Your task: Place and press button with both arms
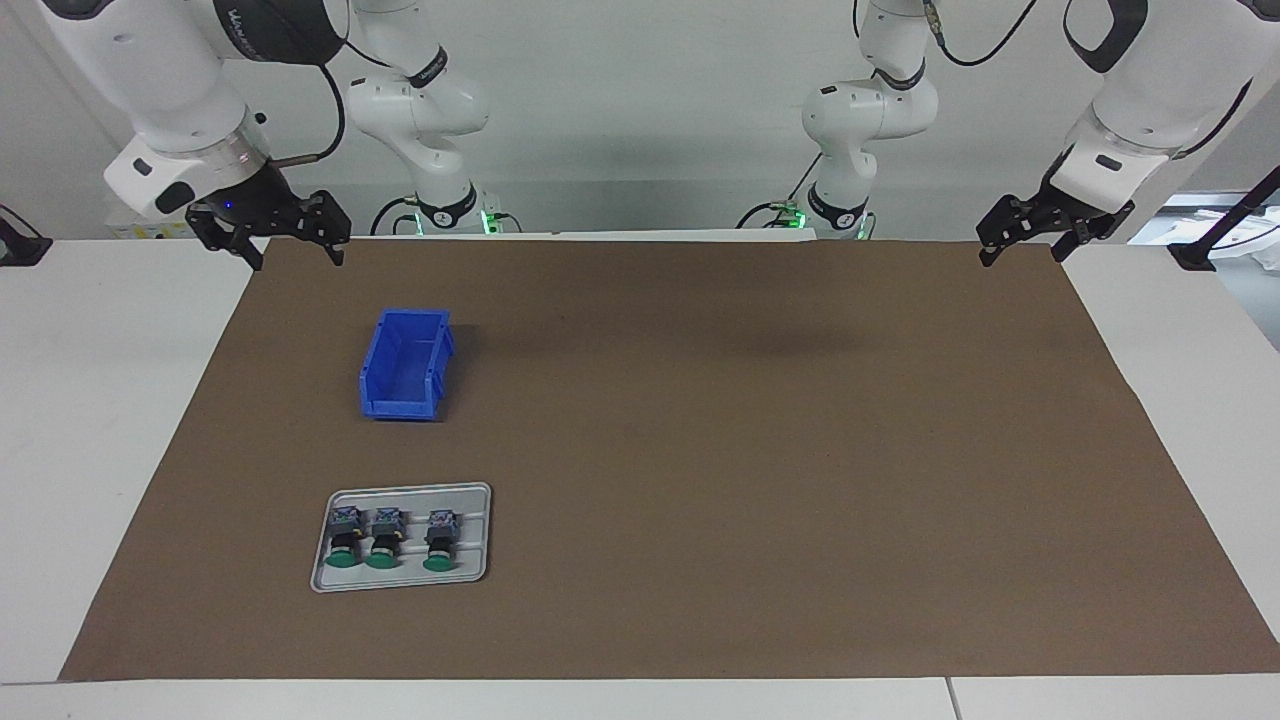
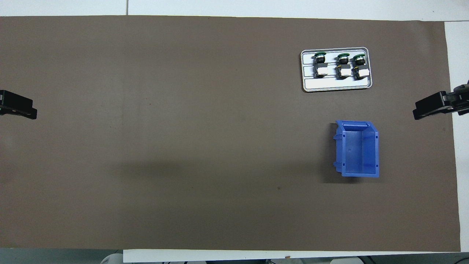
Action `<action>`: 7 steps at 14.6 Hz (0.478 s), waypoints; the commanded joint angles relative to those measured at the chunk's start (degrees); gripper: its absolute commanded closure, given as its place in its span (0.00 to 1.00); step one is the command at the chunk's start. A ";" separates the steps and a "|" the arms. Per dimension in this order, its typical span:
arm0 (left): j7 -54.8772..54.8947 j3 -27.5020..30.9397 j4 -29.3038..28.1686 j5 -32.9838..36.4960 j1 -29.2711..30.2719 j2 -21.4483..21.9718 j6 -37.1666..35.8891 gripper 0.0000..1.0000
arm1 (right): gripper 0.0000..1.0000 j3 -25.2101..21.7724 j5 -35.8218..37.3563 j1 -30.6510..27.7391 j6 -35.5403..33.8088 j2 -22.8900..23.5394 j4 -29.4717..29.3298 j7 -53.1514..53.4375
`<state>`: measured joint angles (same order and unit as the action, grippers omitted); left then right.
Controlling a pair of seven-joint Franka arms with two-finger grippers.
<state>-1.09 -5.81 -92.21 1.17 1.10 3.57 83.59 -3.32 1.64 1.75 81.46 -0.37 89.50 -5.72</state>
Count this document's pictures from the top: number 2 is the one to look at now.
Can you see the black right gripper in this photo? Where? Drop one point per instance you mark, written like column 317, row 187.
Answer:
column 460, row 97

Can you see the green push button switch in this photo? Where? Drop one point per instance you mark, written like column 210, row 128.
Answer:
column 362, row 72
column 320, row 69
column 343, row 71

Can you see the blue plastic storage bin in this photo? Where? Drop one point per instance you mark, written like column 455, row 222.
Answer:
column 357, row 154

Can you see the silver metal tray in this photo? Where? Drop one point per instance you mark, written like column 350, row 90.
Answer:
column 329, row 83

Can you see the brown table mat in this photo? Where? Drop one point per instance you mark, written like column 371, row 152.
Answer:
column 183, row 146

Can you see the white rounded device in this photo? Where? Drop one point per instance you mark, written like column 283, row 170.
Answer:
column 111, row 259

